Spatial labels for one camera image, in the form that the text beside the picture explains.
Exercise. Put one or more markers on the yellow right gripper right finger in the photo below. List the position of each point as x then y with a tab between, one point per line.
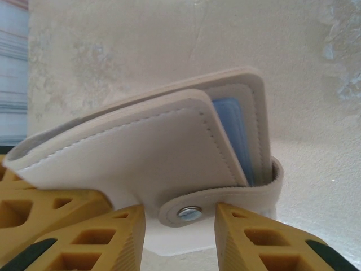
234	248

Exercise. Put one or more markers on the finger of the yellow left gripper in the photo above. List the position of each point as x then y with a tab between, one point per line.
39	197
5	180

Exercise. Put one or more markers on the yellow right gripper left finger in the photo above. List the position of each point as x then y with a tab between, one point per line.
124	240

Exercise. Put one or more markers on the beige leather card holder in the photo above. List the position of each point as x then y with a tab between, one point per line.
127	158

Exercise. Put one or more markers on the striped corrugated side panel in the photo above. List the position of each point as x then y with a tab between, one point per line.
12	70

